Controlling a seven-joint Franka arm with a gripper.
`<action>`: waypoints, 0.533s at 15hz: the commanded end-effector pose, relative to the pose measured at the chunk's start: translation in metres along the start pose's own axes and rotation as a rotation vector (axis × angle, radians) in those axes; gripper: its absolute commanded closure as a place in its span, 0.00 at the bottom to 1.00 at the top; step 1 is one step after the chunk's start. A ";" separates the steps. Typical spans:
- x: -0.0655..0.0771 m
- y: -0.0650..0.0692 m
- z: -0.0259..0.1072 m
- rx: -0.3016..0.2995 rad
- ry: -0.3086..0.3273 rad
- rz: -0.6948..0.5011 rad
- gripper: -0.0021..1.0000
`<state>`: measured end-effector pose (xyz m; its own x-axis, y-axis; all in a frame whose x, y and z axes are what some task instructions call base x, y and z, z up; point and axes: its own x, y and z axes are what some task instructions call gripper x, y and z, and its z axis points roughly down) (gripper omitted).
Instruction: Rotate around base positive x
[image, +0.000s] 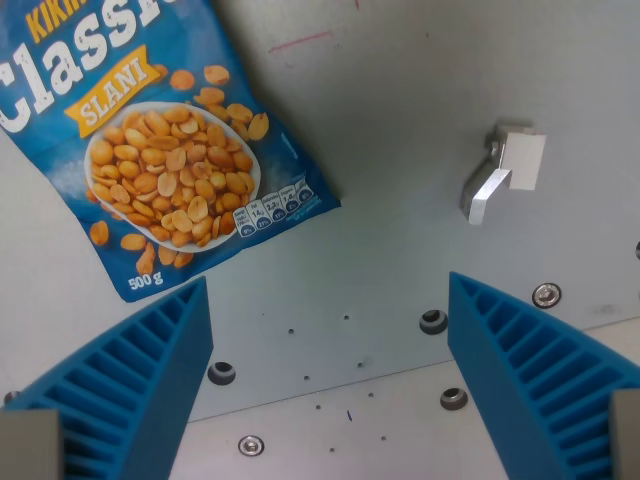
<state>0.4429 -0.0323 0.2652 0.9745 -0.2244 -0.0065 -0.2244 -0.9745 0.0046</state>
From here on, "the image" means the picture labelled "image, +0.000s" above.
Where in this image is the silver table bolt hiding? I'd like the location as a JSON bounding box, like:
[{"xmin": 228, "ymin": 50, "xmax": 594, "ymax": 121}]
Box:
[
  {"xmin": 531, "ymin": 282, "xmax": 563, "ymax": 308},
  {"xmin": 237, "ymin": 435, "xmax": 265, "ymax": 457}
]

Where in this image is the blue peanut snack bag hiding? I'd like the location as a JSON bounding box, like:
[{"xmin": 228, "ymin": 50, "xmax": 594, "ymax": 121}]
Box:
[{"xmin": 0, "ymin": 0, "xmax": 343, "ymax": 303}]

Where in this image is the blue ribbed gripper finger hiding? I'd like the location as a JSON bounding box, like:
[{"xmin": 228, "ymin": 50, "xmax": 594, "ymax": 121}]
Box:
[
  {"xmin": 0, "ymin": 275, "xmax": 215, "ymax": 480},
  {"xmin": 446, "ymin": 271, "xmax": 640, "ymax": 480}
]

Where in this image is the small aluminium bracket block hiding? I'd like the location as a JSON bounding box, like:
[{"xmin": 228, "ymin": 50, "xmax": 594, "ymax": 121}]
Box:
[{"xmin": 457, "ymin": 118, "xmax": 547, "ymax": 226}]

